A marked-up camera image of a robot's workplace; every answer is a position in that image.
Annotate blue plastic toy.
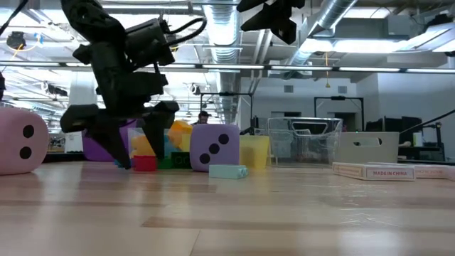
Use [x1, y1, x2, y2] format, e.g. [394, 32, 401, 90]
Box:
[163, 137, 175, 160]

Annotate ceiling light strip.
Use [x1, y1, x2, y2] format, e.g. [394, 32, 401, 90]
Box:
[0, 60, 455, 75]

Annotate silver ventilation duct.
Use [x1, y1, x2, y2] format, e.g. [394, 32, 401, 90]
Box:
[201, 3, 246, 125]
[284, 0, 358, 78]

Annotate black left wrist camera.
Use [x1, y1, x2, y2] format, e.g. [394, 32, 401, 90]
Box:
[124, 17, 176, 99]

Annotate yellow plastic bin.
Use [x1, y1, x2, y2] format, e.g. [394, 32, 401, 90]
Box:
[238, 134, 270, 170]

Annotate red toy brick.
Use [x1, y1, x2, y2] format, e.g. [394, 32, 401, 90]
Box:
[133, 155, 158, 173]

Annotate yellow plastic toy block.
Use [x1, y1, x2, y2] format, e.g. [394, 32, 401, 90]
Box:
[130, 134, 157, 157]
[167, 119, 194, 152]

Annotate large clear plastic bin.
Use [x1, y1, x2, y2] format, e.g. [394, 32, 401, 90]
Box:
[266, 117, 343, 168]

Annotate light blue toy brick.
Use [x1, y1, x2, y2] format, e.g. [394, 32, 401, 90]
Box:
[208, 164, 249, 180]

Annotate red emblem playing card box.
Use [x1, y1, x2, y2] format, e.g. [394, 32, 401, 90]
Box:
[332, 161, 416, 182]

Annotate pink foam die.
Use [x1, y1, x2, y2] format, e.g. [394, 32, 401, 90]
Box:
[0, 107, 50, 176]

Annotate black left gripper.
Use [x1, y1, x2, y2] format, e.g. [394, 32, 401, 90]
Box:
[59, 40, 181, 170]

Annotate black rig frame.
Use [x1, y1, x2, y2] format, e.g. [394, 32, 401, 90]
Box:
[199, 91, 254, 136]
[314, 95, 365, 133]

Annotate grey plastic bin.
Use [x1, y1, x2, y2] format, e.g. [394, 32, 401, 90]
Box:
[336, 132, 401, 164]

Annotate black ceiling device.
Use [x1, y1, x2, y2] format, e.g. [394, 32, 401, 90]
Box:
[6, 31, 28, 50]

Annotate purple plastic bucket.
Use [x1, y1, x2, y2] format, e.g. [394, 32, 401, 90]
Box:
[82, 119, 138, 163]

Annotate small clear plastic bin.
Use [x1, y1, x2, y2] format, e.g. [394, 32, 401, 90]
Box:
[127, 127, 195, 168]

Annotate purple foam die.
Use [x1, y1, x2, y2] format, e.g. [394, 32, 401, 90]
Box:
[189, 123, 241, 173]

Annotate black desk monitors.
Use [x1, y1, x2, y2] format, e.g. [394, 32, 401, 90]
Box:
[365, 115, 424, 134]

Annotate person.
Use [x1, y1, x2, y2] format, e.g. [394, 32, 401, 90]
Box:
[193, 110, 214, 125]

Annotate orange back playing card box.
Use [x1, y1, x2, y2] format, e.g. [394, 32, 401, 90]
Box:
[369, 161, 451, 180]

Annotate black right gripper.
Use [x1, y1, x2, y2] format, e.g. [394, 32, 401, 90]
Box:
[236, 0, 306, 46]

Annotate yellow hanging pendant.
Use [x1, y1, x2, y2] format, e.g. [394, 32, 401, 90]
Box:
[323, 52, 331, 89]

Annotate black aluminium support frame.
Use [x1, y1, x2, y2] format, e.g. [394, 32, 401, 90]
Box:
[42, 151, 86, 164]

